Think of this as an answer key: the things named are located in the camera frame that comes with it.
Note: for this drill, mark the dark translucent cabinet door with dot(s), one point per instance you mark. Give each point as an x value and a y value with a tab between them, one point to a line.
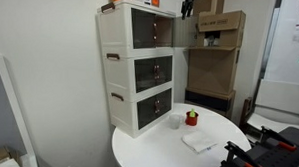
165	103
184	33
165	70
141	29
143	75
145	113

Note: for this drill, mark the white three-compartment storage cabinet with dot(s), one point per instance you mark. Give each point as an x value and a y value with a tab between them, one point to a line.
118	75

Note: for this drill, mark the tall cardboard box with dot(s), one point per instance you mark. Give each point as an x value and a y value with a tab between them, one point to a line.
209	4

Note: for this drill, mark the small black white device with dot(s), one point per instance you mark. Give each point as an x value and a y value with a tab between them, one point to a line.
212	38

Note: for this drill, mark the cardboard box with open flap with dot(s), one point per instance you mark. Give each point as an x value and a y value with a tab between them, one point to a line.
228	24

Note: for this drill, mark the large plain cardboard box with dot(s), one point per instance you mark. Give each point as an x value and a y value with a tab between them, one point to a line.
211	70

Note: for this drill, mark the cardboard box with black band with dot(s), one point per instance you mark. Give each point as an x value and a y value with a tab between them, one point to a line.
209	100

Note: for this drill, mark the green item in mug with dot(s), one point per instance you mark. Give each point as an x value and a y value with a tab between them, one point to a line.
192	113

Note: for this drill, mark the frosted glass panel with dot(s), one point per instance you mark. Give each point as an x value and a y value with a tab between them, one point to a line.
283	58

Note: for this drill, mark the clear plastic cup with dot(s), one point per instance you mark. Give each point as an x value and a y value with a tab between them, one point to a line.
174	122

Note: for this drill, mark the brown wooden chair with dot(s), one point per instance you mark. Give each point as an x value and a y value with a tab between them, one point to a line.
247	112

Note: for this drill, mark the white board panel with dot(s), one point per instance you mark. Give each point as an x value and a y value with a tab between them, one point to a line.
282	97

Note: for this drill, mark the white folded cloth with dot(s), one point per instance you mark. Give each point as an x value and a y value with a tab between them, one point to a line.
198	142

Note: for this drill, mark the white side table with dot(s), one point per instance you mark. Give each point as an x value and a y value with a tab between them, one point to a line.
271	122

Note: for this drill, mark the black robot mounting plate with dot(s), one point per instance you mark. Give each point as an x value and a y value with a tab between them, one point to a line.
280	161

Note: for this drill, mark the white paper stack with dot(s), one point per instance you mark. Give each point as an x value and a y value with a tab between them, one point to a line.
10	164

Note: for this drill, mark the grey partition with white frame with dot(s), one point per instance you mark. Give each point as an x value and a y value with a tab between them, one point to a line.
1	115

